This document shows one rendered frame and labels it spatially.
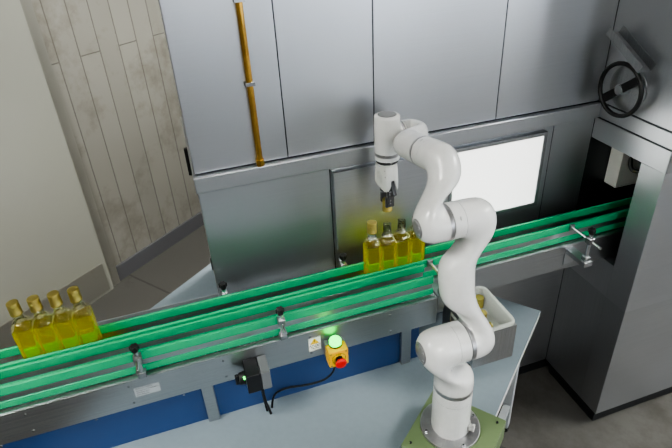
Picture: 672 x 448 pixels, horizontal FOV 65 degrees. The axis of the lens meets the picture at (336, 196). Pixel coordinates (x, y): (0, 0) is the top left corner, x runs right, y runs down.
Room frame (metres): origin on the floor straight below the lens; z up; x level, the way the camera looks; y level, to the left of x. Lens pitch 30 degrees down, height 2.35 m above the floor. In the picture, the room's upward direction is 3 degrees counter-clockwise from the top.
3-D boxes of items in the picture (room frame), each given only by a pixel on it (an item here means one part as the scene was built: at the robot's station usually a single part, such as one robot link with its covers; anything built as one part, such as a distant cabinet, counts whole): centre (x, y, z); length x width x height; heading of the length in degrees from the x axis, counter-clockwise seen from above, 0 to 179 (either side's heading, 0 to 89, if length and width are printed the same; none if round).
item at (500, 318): (1.47, -0.50, 0.97); 0.22 x 0.17 x 0.09; 17
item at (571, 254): (1.71, -0.98, 1.07); 0.17 x 0.05 x 0.23; 17
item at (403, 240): (1.62, -0.23, 1.16); 0.06 x 0.06 x 0.21; 17
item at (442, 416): (1.11, -0.33, 0.93); 0.19 x 0.19 x 0.18
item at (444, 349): (1.11, -0.30, 1.14); 0.19 x 0.12 x 0.24; 108
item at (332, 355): (1.34, 0.03, 0.96); 0.07 x 0.07 x 0.07; 17
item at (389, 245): (1.60, -0.18, 1.16); 0.06 x 0.06 x 0.21; 17
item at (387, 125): (1.61, -0.18, 1.67); 0.09 x 0.08 x 0.13; 108
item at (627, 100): (1.90, -1.10, 1.66); 0.21 x 0.05 x 0.21; 17
